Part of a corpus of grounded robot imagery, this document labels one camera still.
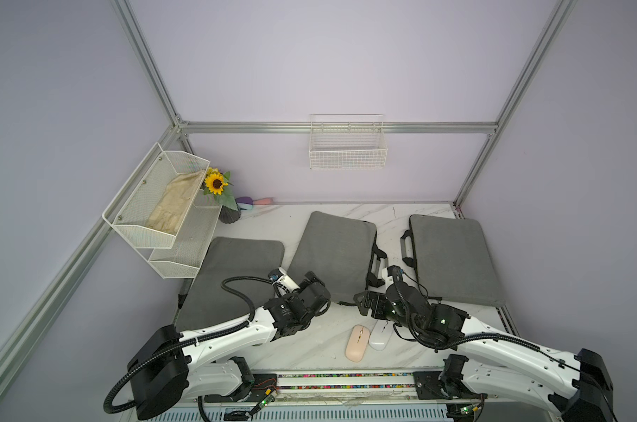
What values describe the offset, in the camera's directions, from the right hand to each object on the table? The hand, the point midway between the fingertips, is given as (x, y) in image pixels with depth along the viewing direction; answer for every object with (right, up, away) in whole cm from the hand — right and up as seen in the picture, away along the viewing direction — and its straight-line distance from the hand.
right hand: (366, 302), depth 77 cm
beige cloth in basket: (-60, +28, +1) cm, 66 cm away
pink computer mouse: (-2, -13, +2) cm, 14 cm away
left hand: (-18, +5, +5) cm, 19 cm away
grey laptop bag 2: (+36, +10, +21) cm, 43 cm away
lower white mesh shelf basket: (-62, +11, +13) cm, 65 cm away
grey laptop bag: (-6, +13, +24) cm, 28 cm away
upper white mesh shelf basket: (-67, +28, +2) cm, 73 cm away
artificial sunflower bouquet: (-54, +39, +18) cm, 69 cm away
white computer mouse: (+5, -11, +4) cm, 13 cm away
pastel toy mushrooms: (-49, +34, +41) cm, 72 cm away
